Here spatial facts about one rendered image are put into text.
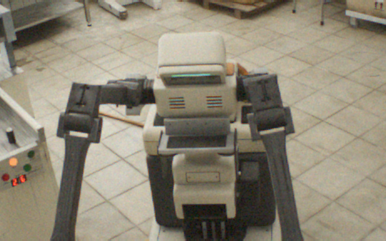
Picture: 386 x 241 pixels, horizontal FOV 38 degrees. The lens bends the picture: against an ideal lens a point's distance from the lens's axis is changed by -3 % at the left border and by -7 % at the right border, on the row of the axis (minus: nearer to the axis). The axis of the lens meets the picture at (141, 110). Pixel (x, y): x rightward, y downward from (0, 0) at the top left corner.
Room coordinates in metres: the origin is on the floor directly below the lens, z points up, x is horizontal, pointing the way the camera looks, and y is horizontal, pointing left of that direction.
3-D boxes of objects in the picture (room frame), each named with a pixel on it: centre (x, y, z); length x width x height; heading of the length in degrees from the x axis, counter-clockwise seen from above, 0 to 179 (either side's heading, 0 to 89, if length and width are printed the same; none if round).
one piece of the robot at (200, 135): (1.65, -0.17, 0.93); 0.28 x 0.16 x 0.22; 76
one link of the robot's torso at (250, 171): (1.76, -0.26, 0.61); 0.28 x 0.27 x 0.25; 76
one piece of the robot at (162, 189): (2.02, -0.26, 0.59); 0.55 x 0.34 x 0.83; 76
